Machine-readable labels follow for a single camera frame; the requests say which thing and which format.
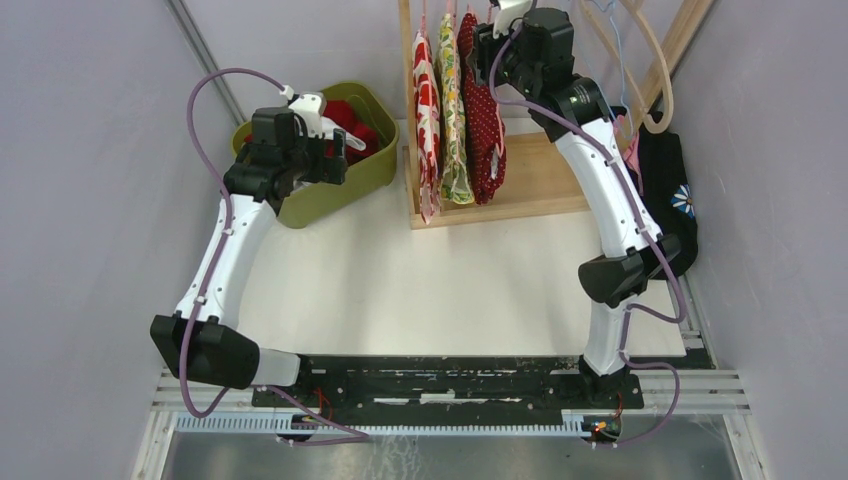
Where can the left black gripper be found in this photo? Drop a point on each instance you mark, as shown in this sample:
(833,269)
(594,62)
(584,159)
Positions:
(326,170)

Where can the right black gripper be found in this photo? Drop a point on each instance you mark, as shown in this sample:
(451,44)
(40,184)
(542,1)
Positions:
(482,31)

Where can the red skirt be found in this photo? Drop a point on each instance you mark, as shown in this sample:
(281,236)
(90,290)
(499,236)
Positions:
(361,142)

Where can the blue wire hanger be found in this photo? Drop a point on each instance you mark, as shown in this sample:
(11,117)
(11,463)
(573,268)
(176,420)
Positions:
(608,10)

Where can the cream plastic hanger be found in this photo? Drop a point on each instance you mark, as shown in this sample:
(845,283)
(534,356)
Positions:
(634,10)

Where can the white garment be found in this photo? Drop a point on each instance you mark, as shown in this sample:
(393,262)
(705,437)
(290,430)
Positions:
(323,170)

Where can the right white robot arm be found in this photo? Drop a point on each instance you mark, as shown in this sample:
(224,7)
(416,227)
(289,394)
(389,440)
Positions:
(578,122)

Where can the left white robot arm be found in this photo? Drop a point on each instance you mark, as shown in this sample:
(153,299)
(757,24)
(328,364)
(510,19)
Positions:
(200,342)

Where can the dark red polka-dot garment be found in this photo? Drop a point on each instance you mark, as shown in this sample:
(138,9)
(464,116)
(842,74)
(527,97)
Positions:
(485,131)

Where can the green plastic basket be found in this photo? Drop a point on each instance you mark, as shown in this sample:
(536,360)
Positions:
(312,202)

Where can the red poppy print garment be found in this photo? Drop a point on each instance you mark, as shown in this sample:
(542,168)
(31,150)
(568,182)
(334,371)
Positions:
(427,126)

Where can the wooden clothes rack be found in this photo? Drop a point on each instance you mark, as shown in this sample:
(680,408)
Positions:
(538,180)

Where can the yellow floral print garment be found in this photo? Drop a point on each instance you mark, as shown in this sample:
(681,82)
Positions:
(455,181)

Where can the black garment with flower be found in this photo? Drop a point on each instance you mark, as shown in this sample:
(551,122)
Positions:
(655,164)

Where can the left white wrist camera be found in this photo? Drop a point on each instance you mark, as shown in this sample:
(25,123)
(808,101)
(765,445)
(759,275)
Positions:
(310,107)

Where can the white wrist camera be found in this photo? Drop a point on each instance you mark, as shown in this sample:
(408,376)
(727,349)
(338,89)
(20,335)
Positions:
(310,107)
(508,11)

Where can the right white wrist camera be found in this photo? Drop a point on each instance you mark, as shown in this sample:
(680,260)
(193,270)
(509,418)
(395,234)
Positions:
(508,11)

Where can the pink wire hanger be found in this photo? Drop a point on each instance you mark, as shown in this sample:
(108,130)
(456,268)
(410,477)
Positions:
(440,121)

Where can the white slotted cable duct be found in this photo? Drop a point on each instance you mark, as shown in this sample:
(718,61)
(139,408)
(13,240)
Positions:
(293,425)

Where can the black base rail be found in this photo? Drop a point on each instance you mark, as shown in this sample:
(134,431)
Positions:
(465,391)

